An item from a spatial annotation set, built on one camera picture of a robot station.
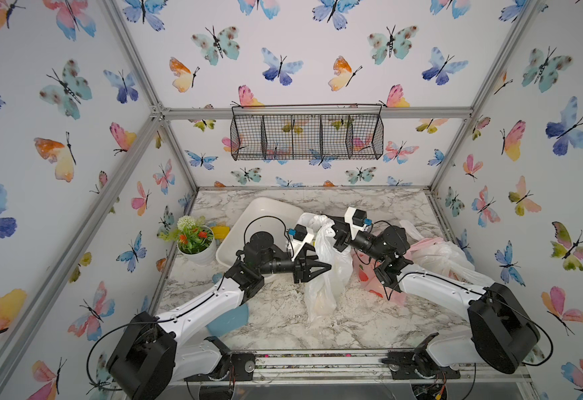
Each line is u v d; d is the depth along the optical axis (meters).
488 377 0.73
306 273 0.63
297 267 0.62
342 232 0.65
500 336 0.42
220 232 0.97
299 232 0.61
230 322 0.83
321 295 0.78
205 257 0.90
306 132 0.98
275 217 0.55
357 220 0.59
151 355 0.40
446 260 0.82
